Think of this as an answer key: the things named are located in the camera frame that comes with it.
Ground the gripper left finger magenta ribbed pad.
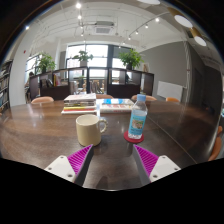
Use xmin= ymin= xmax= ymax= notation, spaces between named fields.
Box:
xmin=45 ymin=145 xmax=93 ymax=186

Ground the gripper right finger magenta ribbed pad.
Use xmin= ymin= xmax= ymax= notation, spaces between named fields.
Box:
xmin=133 ymin=145 xmax=180 ymax=186

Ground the clear water bottle blue cap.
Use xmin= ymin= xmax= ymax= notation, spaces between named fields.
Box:
xmin=128 ymin=94 xmax=148 ymax=139

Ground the red round coaster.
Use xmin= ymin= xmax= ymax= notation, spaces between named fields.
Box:
xmin=123 ymin=131 xmax=144 ymax=144

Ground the cream ceramic mug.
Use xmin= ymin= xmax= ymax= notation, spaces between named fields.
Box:
xmin=76 ymin=114 xmax=108 ymax=146

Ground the stack of books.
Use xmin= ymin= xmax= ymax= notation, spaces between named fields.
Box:
xmin=62 ymin=93 xmax=96 ymax=114

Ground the orange chair far right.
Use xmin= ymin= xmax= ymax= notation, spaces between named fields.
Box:
xmin=166 ymin=97 xmax=179 ymax=102

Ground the orange chair right side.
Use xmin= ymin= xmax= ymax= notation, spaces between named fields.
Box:
xmin=209 ymin=126 xmax=223 ymax=161

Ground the orange chair far middle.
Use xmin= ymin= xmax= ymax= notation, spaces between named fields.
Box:
xmin=131 ymin=95 xmax=157 ymax=101

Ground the open magazine on table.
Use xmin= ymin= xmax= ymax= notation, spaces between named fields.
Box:
xmin=96 ymin=98 xmax=134 ymax=113

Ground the orange chair behind books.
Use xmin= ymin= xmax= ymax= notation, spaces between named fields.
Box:
xmin=96 ymin=94 xmax=113 ymax=99

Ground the orange chair far left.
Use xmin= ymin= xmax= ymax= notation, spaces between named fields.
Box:
xmin=31 ymin=96 xmax=54 ymax=104

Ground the white whiteboard panel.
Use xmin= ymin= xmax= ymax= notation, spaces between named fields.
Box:
xmin=157 ymin=81 xmax=183 ymax=100

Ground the dark shelf divider unit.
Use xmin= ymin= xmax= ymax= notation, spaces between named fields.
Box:
xmin=29 ymin=66 xmax=154 ymax=100

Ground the left potted plant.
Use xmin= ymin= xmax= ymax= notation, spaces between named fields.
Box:
xmin=36 ymin=52 xmax=56 ymax=74

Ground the potted plant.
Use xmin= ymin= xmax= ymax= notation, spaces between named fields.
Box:
xmin=119 ymin=49 xmax=143 ymax=70
xmin=36 ymin=52 xmax=56 ymax=74
xmin=74 ymin=50 xmax=93 ymax=67

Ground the right potted plant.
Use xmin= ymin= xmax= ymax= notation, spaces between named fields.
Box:
xmin=119 ymin=49 xmax=143 ymax=70

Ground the middle potted plant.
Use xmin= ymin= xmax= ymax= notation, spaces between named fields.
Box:
xmin=74 ymin=50 xmax=93 ymax=67

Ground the round pendant lamp far right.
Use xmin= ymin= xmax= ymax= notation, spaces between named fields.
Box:
xmin=190 ymin=27 xmax=206 ymax=46

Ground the ceiling air conditioner unit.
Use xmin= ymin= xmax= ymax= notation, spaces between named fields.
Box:
xmin=93 ymin=21 xmax=115 ymax=35

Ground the bookshelf at left wall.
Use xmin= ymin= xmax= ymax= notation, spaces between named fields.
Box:
xmin=0 ymin=60 xmax=13 ymax=113

